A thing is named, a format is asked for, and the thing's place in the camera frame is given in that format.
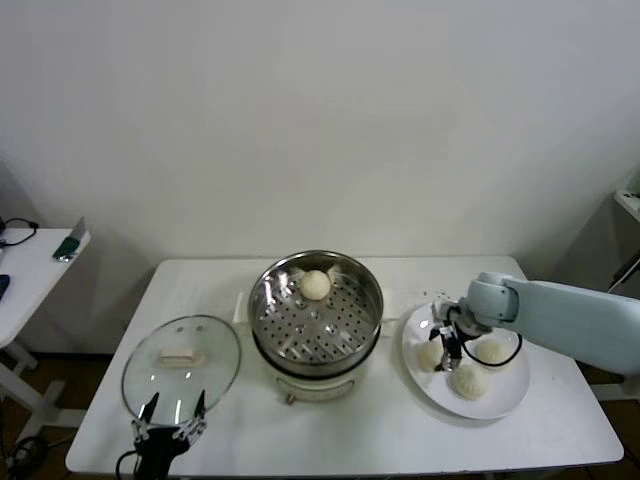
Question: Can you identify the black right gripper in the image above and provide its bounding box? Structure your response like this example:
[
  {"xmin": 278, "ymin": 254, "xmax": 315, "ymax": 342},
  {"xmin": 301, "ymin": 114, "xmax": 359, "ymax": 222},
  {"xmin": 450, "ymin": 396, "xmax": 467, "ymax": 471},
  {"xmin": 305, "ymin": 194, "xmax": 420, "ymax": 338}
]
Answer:
[{"xmin": 426, "ymin": 322, "xmax": 465, "ymax": 374}]

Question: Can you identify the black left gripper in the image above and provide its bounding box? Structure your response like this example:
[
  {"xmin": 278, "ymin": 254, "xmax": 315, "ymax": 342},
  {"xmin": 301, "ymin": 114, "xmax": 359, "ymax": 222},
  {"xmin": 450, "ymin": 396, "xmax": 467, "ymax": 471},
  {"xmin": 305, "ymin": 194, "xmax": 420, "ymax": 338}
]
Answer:
[{"xmin": 131, "ymin": 390, "xmax": 208, "ymax": 480}]

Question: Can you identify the white steamed baozi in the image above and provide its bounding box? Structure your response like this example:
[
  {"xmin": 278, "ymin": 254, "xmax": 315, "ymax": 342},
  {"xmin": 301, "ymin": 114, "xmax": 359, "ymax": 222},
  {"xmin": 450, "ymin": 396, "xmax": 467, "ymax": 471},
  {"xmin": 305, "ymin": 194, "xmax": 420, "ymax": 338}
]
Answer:
[
  {"xmin": 474, "ymin": 338, "xmax": 515, "ymax": 367},
  {"xmin": 299, "ymin": 268, "xmax": 332, "ymax": 302},
  {"xmin": 451, "ymin": 363, "xmax": 488, "ymax": 401},
  {"xmin": 417, "ymin": 339, "xmax": 446, "ymax": 374}
]

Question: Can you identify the glass lid with cream handle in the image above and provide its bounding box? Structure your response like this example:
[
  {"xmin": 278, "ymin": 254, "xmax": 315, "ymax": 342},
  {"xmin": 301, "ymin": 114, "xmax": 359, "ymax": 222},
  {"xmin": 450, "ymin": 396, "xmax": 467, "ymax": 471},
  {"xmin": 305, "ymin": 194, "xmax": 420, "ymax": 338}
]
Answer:
[{"xmin": 121, "ymin": 313, "xmax": 243, "ymax": 426}]

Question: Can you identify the stainless steel steamer basket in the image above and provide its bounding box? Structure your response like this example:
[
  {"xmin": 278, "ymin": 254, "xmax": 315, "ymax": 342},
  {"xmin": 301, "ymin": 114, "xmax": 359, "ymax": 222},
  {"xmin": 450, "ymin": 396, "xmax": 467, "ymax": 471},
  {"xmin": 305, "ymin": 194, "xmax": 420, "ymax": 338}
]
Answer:
[{"xmin": 248, "ymin": 249, "xmax": 385, "ymax": 369}]

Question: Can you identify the steel steamer pot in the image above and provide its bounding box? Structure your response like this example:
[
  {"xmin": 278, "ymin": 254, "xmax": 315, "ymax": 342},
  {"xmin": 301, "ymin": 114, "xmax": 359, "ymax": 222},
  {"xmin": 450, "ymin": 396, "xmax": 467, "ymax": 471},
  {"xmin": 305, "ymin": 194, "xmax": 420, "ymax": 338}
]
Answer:
[{"xmin": 233, "ymin": 288, "xmax": 401, "ymax": 406}]

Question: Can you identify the white round plate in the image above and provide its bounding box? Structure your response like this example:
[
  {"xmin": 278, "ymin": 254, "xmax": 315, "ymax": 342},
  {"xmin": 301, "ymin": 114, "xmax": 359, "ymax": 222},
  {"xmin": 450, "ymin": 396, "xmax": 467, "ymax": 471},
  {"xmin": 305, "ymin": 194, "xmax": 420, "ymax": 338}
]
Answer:
[{"xmin": 401, "ymin": 299, "xmax": 532, "ymax": 420}]

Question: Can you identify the green tool with grey card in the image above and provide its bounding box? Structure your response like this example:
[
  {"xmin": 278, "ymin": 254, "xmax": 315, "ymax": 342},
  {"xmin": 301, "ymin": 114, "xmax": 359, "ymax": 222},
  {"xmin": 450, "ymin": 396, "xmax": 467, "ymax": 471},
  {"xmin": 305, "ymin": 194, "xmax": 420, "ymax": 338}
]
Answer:
[{"xmin": 52, "ymin": 216, "xmax": 92, "ymax": 264}]

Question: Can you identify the white side table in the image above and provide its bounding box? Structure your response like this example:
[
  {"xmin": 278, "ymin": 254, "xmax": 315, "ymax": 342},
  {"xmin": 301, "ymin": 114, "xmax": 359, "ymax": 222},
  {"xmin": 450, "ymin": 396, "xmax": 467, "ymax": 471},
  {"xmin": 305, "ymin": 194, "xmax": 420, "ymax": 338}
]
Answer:
[{"xmin": 0, "ymin": 227, "xmax": 94, "ymax": 444}]

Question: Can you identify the white shelf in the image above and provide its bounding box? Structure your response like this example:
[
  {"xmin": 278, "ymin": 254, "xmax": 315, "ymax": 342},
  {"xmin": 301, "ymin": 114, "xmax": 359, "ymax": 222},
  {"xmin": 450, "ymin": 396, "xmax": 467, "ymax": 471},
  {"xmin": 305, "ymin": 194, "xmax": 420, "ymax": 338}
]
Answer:
[{"xmin": 613, "ymin": 189, "xmax": 640, "ymax": 221}]

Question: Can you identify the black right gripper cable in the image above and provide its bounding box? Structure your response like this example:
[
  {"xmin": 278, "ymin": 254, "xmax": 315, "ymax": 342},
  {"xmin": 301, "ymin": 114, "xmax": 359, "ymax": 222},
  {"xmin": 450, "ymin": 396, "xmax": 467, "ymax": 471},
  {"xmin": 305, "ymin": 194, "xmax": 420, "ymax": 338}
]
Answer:
[{"xmin": 447, "ymin": 304, "xmax": 525, "ymax": 372}]

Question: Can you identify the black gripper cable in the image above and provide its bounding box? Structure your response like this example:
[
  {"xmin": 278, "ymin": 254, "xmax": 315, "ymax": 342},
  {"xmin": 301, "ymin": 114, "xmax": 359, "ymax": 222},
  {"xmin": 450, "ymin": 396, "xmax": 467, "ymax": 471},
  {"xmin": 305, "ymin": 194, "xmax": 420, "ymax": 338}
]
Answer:
[
  {"xmin": 447, "ymin": 304, "xmax": 525, "ymax": 372},
  {"xmin": 115, "ymin": 447, "xmax": 140, "ymax": 477}
]

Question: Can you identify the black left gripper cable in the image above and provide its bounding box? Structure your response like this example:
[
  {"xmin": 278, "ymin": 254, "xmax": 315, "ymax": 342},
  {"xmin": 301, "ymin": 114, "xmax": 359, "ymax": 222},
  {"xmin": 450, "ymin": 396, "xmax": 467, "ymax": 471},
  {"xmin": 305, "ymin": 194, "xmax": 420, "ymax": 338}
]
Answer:
[{"xmin": 115, "ymin": 447, "xmax": 140, "ymax": 477}]

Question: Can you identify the black cable bundle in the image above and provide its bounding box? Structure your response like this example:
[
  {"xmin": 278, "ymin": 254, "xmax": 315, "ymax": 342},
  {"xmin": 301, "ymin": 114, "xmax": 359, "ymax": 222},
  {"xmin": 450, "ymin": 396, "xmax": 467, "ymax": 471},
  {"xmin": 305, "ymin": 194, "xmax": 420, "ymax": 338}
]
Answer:
[{"xmin": 0, "ymin": 434, "xmax": 66, "ymax": 466}]

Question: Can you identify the black cable with adapter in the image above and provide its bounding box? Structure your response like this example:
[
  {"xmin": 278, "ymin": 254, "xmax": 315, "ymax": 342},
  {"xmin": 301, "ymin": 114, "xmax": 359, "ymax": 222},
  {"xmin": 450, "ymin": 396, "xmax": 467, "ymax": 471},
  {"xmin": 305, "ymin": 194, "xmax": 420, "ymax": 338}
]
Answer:
[{"xmin": 607, "ymin": 249, "xmax": 640, "ymax": 296}]

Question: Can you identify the black cable with plug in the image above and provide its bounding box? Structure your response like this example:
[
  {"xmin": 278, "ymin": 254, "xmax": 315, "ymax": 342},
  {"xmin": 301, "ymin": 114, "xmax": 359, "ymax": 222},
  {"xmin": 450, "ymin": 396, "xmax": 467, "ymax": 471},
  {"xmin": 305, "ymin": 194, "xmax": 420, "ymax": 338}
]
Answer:
[{"xmin": 0, "ymin": 217, "xmax": 40, "ymax": 247}]

